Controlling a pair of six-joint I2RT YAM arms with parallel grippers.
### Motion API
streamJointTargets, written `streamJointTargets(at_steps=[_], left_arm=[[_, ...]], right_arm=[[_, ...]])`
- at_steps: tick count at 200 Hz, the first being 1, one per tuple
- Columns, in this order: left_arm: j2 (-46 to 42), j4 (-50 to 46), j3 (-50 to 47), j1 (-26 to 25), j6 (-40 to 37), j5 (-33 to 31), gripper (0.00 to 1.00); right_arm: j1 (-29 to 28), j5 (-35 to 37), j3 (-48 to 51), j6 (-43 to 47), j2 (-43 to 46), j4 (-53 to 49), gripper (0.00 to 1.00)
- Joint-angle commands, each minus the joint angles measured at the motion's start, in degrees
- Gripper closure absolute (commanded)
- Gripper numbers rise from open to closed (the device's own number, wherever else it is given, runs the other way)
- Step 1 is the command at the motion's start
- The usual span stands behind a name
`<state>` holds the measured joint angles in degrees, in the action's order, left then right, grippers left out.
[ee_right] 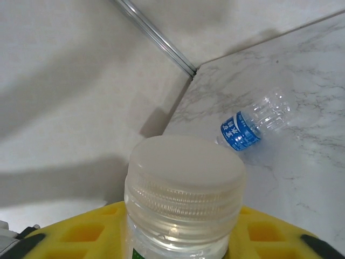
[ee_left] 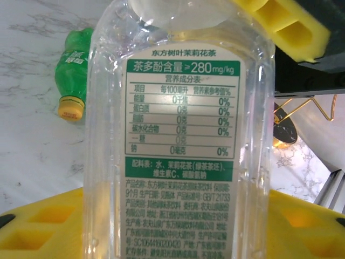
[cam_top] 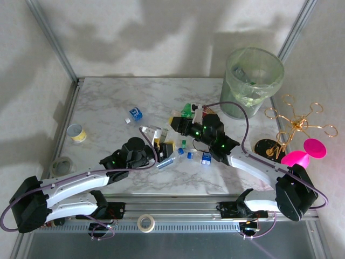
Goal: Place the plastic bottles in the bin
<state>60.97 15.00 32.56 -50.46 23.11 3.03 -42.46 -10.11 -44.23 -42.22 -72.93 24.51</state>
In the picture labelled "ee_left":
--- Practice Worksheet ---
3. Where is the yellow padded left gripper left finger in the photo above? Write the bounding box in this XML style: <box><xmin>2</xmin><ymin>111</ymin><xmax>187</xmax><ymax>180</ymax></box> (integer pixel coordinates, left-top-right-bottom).
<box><xmin>0</xmin><ymin>187</ymin><xmax>86</xmax><ymax>259</ymax></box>

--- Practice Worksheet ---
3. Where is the clear tea bottle nutrition label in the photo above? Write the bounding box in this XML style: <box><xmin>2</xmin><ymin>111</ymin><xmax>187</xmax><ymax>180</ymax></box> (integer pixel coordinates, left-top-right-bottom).
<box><xmin>81</xmin><ymin>0</ymin><xmax>277</xmax><ymax>259</ymax></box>

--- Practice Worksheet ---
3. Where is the small green bottle yellow cap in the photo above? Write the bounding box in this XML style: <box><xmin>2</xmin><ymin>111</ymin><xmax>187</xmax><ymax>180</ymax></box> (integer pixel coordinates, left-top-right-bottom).
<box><xmin>54</xmin><ymin>26</ymin><xmax>95</xmax><ymax>122</ymax></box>

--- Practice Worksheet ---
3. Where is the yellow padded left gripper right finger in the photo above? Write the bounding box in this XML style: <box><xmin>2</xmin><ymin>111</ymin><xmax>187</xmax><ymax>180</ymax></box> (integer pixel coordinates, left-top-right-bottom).
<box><xmin>265</xmin><ymin>188</ymin><xmax>345</xmax><ymax>259</ymax></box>

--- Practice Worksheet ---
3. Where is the aluminium side rail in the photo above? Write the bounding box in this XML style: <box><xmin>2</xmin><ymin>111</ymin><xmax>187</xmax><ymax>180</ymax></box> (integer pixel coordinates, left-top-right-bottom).
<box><xmin>313</xmin><ymin>166</ymin><xmax>345</xmax><ymax>214</ymax></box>

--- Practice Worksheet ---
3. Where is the gold wire cup rack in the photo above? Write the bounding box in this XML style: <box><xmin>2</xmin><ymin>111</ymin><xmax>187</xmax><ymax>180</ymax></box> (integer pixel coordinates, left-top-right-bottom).
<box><xmin>272</xmin><ymin>93</ymin><xmax>339</xmax><ymax>150</ymax></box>

